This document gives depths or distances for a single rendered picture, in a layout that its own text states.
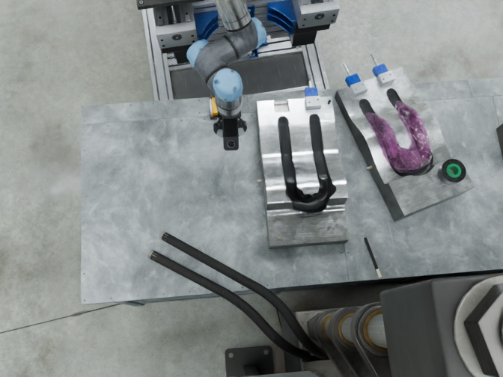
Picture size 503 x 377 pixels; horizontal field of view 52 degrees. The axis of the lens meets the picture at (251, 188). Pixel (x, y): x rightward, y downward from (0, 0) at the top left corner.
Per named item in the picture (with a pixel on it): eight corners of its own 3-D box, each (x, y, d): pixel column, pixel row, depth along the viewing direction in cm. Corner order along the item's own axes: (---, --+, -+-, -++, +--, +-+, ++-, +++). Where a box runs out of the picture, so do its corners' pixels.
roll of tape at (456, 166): (432, 171, 170) (436, 168, 166) (450, 157, 171) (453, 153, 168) (449, 190, 168) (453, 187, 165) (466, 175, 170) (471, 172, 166)
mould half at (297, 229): (256, 111, 186) (257, 95, 173) (327, 106, 187) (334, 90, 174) (269, 249, 173) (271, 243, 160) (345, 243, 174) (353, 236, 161)
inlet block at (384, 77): (363, 60, 189) (367, 51, 184) (375, 55, 190) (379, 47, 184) (379, 90, 186) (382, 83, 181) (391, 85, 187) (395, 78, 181)
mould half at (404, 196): (334, 97, 188) (340, 83, 177) (397, 73, 191) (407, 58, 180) (394, 222, 176) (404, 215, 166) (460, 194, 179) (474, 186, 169)
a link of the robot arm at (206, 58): (217, 41, 147) (240, 69, 145) (185, 62, 145) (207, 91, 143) (216, 26, 139) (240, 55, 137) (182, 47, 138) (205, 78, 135)
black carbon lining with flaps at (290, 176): (275, 118, 178) (277, 107, 169) (321, 115, 179) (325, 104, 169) (285, 217, 169) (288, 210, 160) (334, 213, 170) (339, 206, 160)
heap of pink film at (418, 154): (359, 115, 180) (364, 106, 172) (405, 98, 182) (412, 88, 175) (392, 182, 174) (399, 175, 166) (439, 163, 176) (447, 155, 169)
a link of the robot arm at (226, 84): (230, 59, 135) (248, 83, 133) (230, 78, 146) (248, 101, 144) (205, 75, 134) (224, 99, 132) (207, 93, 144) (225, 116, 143)
